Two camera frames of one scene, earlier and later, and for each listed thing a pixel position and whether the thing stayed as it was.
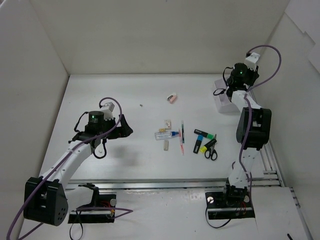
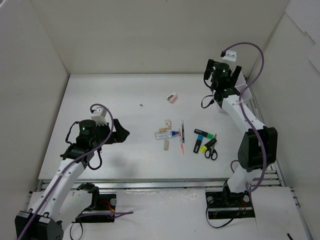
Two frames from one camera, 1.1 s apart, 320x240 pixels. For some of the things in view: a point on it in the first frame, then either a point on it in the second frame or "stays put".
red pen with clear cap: [181, 142] stays put
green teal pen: [183, 131] stays put
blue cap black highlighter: [197, 145] stays put
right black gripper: [230, 81] -> [236, 72]
